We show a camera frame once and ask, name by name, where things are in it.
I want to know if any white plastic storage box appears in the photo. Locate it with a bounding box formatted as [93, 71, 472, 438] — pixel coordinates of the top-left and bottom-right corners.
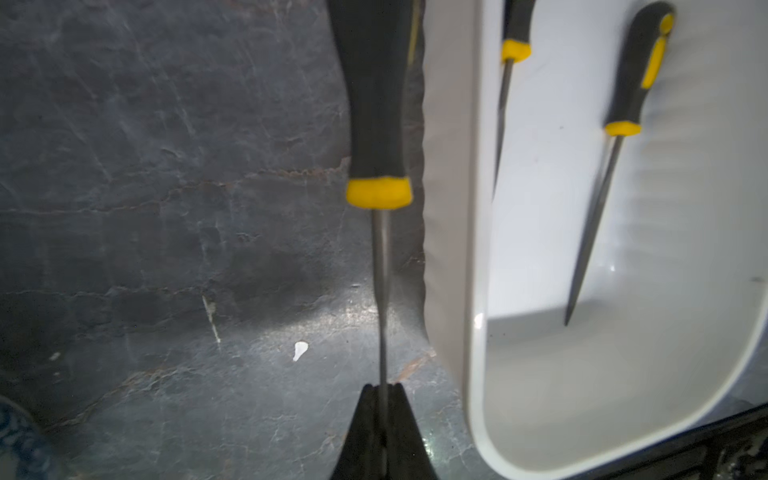
[423, 1, 767, 479]

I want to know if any file tool black-yellow handle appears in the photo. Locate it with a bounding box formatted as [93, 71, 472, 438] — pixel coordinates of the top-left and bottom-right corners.
[564, 1, 677, 325]
[325, 0, 421, 397]
[494, 0, 536, 185]

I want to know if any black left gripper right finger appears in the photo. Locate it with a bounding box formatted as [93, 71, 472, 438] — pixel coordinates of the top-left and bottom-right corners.
[384, 383, 439, 480]

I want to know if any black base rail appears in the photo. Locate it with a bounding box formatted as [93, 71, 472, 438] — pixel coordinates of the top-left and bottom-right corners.
[577, 405, 767, 480]

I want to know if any blue patterned bowl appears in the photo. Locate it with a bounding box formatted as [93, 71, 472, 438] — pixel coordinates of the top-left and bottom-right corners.
[1, 396, 61, 480]

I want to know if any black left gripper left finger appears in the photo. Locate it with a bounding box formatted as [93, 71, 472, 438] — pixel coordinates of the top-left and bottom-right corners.
[330, 384, 381, 480]

